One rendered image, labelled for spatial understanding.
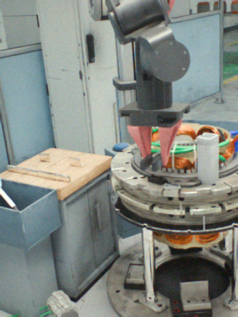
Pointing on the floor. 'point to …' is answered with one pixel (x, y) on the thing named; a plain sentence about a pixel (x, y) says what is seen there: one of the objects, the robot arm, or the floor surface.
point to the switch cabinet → (79, 75)
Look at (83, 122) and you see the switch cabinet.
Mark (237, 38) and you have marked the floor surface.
